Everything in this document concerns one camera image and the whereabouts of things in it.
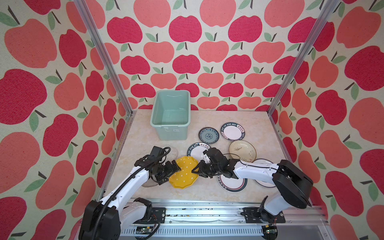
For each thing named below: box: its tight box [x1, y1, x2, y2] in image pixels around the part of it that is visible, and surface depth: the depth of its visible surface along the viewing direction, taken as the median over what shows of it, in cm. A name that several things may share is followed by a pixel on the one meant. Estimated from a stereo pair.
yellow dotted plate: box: [169, 156, 199, 189], surface depth 84 cm
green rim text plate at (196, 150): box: [187, 142, 211, 163], surface depth 101 cm
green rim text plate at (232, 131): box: [220, 122, 246, 142], surface depth 111 cm
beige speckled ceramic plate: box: [228, 140, 257, 163], surface depth 99 cm
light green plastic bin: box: [150, 90, 191, 141], surface depth 112 cm
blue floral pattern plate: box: [198, 127, 220, 144], surface depth 109 cm
